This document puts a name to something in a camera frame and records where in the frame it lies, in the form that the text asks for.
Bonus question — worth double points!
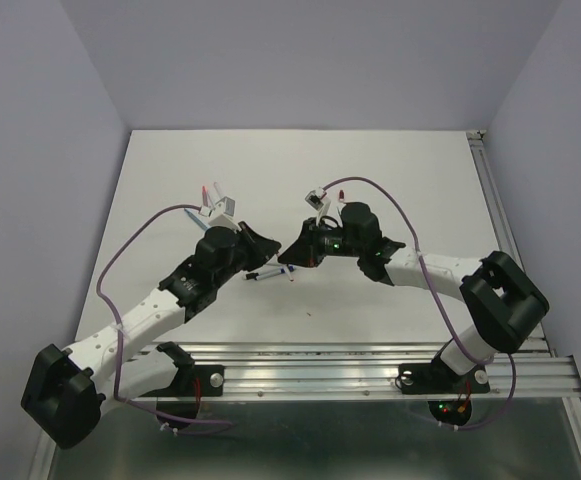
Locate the aluminium rail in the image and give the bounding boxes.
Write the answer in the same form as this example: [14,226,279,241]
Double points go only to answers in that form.
[460,132,550,354]
[182,340,581,402]

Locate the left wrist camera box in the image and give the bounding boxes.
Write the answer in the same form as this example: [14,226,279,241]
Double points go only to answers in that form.
[208,197,240,231]

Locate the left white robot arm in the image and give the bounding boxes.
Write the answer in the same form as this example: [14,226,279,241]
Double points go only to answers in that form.
[21,222,281,449]

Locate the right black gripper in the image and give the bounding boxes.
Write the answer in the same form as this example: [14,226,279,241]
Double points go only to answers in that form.
[276,217,363,269]

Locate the aluminium front rail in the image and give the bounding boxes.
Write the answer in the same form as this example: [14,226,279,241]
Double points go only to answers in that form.
[182,340,581,402]

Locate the white marker black cap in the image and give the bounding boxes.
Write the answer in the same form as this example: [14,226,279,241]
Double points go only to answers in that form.
[243,267,286,281]

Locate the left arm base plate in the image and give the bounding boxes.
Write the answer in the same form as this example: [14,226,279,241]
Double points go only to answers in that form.
[142,364,225,398]

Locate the white marker red end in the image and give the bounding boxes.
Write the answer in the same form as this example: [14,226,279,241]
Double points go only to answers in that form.
[213,182,225,199]

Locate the pink highlighter pen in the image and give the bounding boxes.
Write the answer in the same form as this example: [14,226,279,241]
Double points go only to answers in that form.
[202,186,210,207]

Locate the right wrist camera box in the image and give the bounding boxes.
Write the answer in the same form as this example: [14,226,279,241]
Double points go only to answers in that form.
[305,188,331,217]

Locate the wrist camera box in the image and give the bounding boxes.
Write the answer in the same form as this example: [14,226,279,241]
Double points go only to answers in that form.
[208,197,240,231]
[305,188,331,217]

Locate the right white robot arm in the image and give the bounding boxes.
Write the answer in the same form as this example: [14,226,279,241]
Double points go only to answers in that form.
[280,202,549,391]

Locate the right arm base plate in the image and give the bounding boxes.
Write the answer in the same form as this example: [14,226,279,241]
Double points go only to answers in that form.
[394,363,490,395]

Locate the aluminium right rail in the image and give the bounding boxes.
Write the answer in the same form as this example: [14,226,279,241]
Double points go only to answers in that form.
[460,132,550,354]

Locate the light blue highlighter pen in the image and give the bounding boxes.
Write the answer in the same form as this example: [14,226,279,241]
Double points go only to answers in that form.
[184,209,209,231]

